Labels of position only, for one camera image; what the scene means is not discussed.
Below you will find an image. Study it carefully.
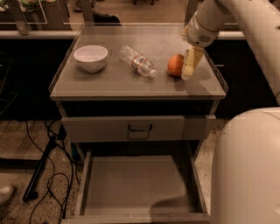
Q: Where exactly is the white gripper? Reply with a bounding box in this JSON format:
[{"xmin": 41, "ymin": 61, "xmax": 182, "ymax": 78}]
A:
[{"xmin": 181, "ymin": 12, "xmax": 219, "ymax": 80}]

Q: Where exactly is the grey metal drawer cabinet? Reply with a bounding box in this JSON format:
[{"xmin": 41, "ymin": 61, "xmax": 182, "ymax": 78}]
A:
[{"xmin": 48, "ymin": 24, "xmax": 229, "ymax": 224}]

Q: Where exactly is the open middle drawer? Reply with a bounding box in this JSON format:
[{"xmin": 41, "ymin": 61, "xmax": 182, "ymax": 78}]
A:
[{"xmin": 62, "ymin": 150, "xmax": 210, "ymax": 224}]

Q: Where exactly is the black floor cable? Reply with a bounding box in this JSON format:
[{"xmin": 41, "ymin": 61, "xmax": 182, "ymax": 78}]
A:
[{"xmin": 24, "ymin": 119, "xmax": 84, "ymax": 224}]

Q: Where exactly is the white shoe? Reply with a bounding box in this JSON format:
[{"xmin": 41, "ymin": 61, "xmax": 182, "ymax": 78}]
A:
[{"xmin": 0, "ymin": 185, "xmax": 14, "ymax": 206}]

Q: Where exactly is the orange fruit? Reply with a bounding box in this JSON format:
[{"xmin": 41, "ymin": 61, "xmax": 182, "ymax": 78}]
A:
[{"xmin": 167, "ymin": 54, "xmax": 184, "ymax": 76}]

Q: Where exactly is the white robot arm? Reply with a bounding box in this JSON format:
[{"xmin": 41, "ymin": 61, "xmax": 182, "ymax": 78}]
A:
[{"xmin": 183, "ymin": 0, "xmax": 280, "ymax": 224}]

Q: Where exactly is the white ceramic bowl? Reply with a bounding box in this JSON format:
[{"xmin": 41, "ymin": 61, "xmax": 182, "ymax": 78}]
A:
[{"xmin": 73, "ymin": 45, "xmax": 109, "ymax": 73}]

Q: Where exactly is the clear plastic water bottle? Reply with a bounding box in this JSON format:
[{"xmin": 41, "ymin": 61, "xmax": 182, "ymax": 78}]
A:
[{"xmin": 119, "ymin": 45, "xmax": 157, "ymax": 79}]

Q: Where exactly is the black drawer handle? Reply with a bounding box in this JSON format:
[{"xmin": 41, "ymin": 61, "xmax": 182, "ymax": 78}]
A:
[{"xmin": 128, "ymin": 124, "xmax": 153, "ymax": 132}]

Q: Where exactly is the closed top drawer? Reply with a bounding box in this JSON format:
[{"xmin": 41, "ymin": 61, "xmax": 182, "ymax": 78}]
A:
[{"xmin": 62, "ymin": 115, "xmax": 216, "ymax": 143}]

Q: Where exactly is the black metal stand leg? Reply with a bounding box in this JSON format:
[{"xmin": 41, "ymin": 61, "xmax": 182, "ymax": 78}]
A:
[{"xmin": 22, "ymin": 136, "xmax": 56, "ymax": 202}]

